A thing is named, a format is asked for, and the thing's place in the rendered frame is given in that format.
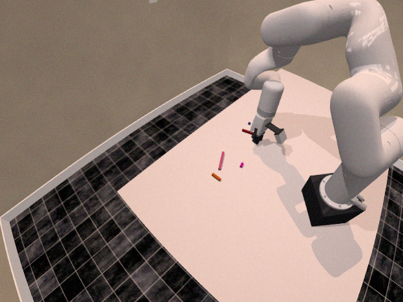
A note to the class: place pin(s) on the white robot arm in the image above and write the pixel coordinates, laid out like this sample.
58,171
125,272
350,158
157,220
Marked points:
368,144

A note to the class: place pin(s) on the orange rod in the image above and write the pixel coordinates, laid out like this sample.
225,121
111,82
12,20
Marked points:
216,177

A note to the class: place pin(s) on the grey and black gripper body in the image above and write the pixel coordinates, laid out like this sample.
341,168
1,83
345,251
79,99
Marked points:
260,122

